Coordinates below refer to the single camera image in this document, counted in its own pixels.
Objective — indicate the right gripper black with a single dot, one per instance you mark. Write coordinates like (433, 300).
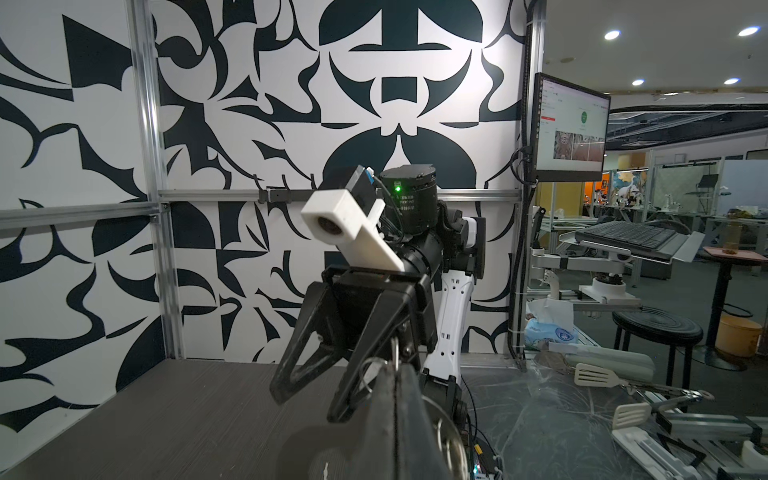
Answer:
(376, 315)

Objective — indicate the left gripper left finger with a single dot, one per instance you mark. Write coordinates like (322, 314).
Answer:
(377, 457)

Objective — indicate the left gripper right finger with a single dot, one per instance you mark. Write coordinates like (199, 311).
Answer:
(416, 448)

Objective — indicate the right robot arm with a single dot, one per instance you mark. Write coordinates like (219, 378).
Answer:
(442, 243)

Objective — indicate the white spatula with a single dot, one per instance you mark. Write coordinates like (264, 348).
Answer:
(587, 375)

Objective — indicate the black round stool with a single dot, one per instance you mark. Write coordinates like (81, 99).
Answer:
(660, 327)

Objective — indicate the computer monitor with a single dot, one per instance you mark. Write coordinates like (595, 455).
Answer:
(568, 131)

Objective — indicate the black keyboard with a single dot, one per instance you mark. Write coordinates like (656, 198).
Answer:
(645, 241)

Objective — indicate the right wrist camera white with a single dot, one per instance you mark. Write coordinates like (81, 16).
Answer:
(344, 212)

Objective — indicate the black coat hook rail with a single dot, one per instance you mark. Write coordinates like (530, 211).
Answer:
(283, 195)

